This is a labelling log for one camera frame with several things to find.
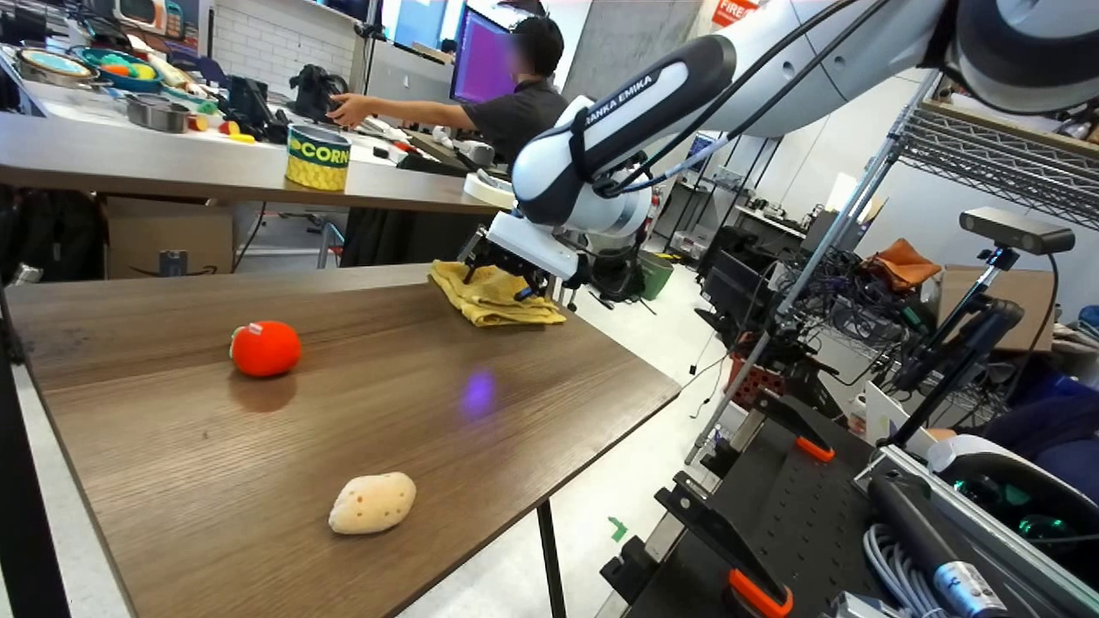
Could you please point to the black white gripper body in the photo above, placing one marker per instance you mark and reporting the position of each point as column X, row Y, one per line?
column 552, row 258

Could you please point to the yellow towel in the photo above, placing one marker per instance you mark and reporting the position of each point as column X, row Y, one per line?
column 489, row 296

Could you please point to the beige brown plushy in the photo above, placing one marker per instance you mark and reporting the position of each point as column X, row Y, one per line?
column 374, row 502

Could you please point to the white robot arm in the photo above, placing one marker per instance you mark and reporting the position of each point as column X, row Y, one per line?
column 779, row 70

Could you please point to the purple computer monitor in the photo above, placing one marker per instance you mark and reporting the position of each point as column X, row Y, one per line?
column 484, row 59

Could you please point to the green yellow can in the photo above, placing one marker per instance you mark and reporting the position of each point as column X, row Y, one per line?
column 316, row 160

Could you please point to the red orange plush ball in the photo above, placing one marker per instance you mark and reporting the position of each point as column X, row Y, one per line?
column 266, row 348

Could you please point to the wooden folding table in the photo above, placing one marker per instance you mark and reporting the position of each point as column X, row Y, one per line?
column 210, row 493

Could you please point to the grey long desk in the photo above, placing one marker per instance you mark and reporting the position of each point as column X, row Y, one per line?
column 51, row 153

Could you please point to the orange handled clamp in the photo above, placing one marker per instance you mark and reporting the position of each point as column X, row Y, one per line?
column 748, row 573
column 804, row 437

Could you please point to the black camera on stand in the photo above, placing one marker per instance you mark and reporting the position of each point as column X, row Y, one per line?
column 979, row 321

